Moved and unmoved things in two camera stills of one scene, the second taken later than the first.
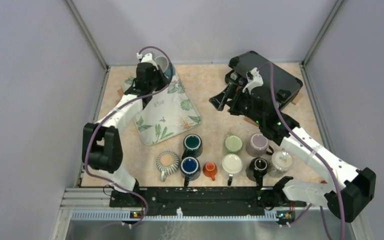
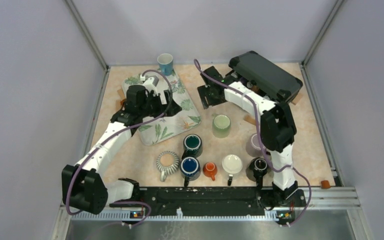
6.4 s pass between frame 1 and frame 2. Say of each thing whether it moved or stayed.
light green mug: moved
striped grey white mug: stayed
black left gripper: moved
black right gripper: moved
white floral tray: stayed
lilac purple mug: stayed
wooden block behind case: stayed
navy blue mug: stayed
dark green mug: stayed
